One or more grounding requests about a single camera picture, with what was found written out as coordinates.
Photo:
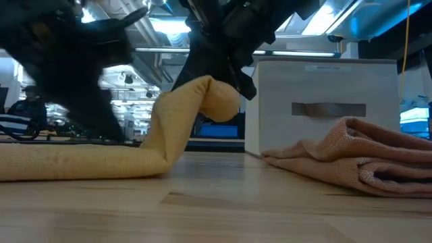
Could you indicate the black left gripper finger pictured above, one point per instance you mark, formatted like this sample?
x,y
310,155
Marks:
x,y
98,118

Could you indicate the yellow towel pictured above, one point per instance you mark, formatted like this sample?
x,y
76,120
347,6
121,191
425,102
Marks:
x,y
101,162

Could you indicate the beige fabric storage box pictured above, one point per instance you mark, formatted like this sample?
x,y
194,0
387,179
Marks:
x,y
320,84

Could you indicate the blue plastic bin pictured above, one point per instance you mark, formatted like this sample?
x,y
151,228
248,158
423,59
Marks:
x,y
217,131

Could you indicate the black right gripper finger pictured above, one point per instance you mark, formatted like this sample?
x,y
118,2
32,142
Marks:
x,y
194,71
245,86

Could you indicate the seated person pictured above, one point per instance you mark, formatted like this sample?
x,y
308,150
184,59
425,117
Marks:
x,y
30,108

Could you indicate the pink towel with white lines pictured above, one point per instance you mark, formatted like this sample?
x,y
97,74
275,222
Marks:
x,y
354,158

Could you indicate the blue white striped box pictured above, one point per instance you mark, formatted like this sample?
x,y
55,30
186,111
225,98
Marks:
x,y
11,123

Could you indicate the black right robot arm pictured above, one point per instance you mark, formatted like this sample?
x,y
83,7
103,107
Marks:
x,y
290,6

